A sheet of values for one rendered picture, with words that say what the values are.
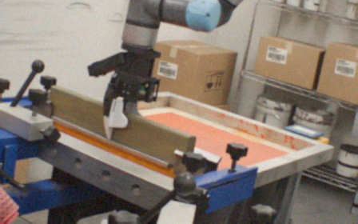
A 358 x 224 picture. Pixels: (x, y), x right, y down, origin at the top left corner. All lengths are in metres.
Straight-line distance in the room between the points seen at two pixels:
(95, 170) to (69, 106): 0.40
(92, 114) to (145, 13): 0.27
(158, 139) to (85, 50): 3.02
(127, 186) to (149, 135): 0.29
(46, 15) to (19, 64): 0.34
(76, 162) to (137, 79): 0.27
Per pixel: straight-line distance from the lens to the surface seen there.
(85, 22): 4.37
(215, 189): 1.33
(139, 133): 1.47
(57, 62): 4.27
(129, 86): 1.46
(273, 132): 1.95
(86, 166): 1.23
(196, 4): 1.39
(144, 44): 1.44
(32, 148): 1.30
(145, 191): 1.15
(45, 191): 1.38
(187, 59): 4.72
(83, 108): 1.57
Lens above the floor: 1.41
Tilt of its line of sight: 12 degrees down
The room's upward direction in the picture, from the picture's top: 11 degrees clockwise
